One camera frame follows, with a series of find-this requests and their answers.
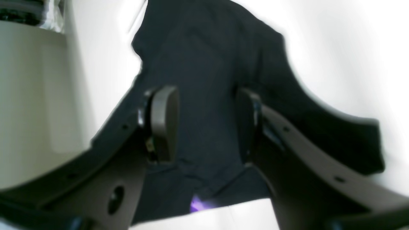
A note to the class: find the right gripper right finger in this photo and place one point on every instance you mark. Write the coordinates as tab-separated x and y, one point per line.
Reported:
311	190

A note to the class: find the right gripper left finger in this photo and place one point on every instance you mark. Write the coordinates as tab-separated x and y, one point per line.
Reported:
100	189

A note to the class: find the black T-shirt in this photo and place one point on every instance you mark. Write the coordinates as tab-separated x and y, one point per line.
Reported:
207	48

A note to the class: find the white left partition panel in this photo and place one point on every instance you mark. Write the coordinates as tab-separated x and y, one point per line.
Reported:
41	125

